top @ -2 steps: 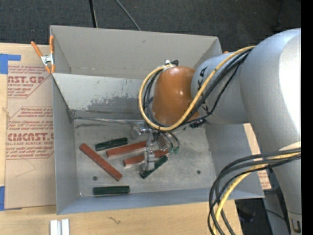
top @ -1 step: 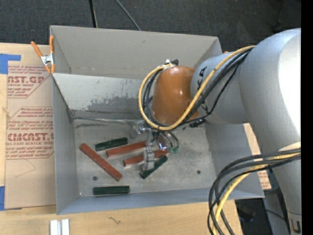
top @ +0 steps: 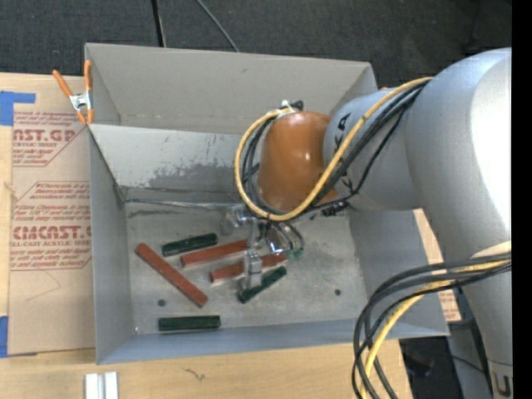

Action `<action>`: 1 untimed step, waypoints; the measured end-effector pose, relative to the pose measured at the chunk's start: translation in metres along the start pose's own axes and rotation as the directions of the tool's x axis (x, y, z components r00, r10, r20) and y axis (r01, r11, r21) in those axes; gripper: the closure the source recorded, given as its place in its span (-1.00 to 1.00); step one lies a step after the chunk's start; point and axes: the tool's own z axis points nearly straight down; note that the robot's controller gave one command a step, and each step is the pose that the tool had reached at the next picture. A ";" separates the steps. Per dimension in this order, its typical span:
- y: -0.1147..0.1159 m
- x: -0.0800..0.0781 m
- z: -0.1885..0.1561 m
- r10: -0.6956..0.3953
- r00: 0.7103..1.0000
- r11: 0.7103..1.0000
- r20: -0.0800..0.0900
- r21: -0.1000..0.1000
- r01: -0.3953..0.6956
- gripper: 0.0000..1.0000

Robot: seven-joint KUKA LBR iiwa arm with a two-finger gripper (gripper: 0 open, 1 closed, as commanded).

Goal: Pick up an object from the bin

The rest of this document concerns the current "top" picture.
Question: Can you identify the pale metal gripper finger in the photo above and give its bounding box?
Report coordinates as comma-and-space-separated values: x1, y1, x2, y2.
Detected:
241, 250, 264, 293
219, 206, 251, 237

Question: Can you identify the dark green flat block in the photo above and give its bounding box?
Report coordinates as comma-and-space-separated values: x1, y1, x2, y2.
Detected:
160, 233, 219, 259
237, 265, 288, 305
157, 314, 222, 334

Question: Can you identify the red-brown flat block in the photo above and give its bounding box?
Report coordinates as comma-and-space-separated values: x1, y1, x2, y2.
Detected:
134, 243, 209, 309
209, 252, 288, 284
179, 239, 251, 268

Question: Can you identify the grey metal bin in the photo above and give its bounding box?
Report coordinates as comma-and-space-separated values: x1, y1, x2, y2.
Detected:
84, 42, 452, 366

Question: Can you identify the brown cardboard board, red print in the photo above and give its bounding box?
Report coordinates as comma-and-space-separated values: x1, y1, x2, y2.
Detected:
0, 71, 463, 359

